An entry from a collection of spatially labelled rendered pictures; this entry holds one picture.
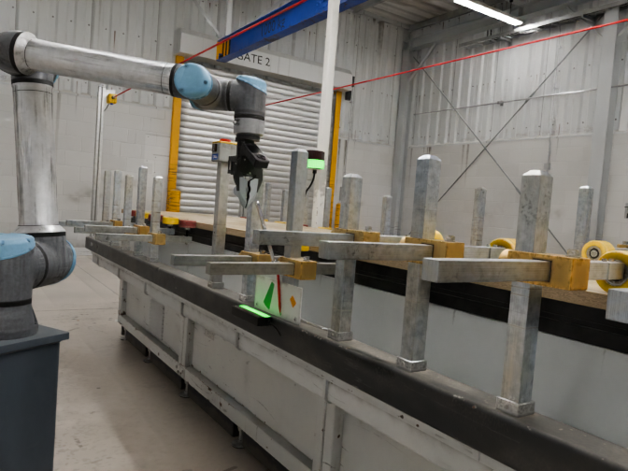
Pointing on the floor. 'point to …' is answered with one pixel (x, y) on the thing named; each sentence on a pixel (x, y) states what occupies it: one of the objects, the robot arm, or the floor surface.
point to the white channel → (325, 109)
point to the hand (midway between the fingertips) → (246, 204)
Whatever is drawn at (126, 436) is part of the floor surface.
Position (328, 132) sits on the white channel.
